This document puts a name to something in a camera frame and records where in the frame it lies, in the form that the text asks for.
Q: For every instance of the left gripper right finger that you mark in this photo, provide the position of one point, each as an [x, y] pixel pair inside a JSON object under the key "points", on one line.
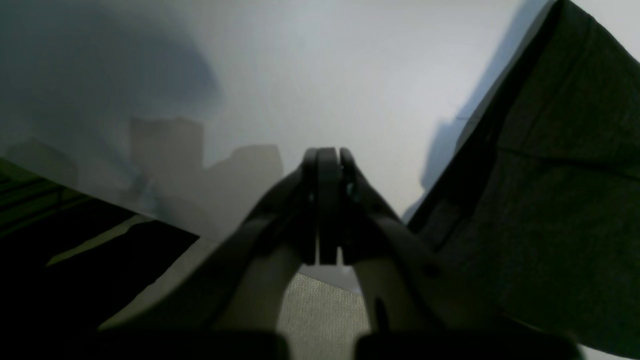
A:
{"points": [[417, 310]]}

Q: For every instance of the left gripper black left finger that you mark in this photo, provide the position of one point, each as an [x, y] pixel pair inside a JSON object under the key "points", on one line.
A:
{"points": [[228, 308]]}

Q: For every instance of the black t-shirt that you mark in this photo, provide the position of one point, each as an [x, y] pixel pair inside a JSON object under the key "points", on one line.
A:
{"points": [[539, 208]]}

